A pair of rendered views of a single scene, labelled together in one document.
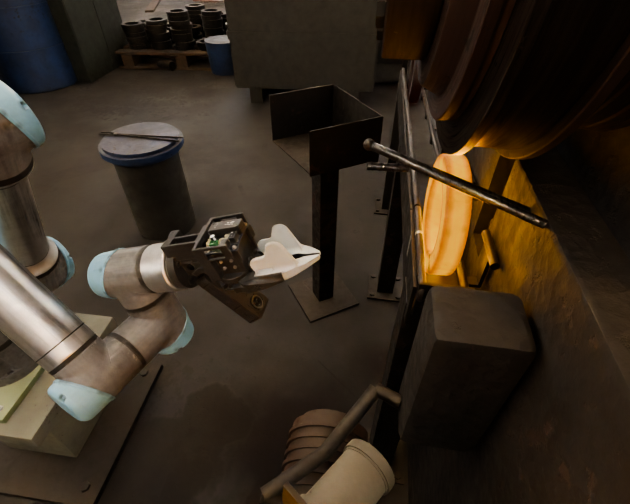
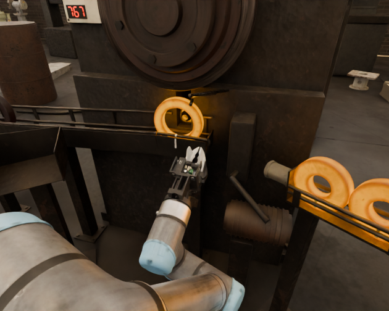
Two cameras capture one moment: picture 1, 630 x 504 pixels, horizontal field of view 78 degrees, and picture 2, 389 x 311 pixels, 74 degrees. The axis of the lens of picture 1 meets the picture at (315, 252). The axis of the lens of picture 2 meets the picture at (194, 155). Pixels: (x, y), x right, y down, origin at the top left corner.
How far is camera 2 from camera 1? 0.73 m
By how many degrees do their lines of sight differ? 64
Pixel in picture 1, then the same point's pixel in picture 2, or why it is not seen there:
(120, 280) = (178, 239)
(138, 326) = (191, 258)
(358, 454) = (271, 165)
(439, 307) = (241, 121)
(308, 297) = not seen: hidden behind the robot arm
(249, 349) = not seen: outside the picture
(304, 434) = (238, 213)
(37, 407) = not seen: outside the picture
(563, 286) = (249, 95)
